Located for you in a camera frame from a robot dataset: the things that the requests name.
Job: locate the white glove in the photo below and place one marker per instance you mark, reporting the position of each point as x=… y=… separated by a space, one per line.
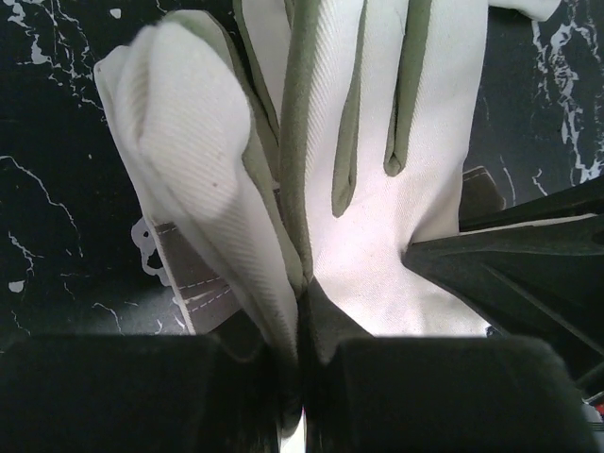
x=317 y=154

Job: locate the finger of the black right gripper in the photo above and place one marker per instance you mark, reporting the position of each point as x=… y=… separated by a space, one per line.
x=534 y=270

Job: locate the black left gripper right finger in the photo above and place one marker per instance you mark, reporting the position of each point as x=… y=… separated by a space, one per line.
x=373 y=394

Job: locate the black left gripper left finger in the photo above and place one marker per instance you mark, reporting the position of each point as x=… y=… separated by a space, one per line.
x=77 y=390

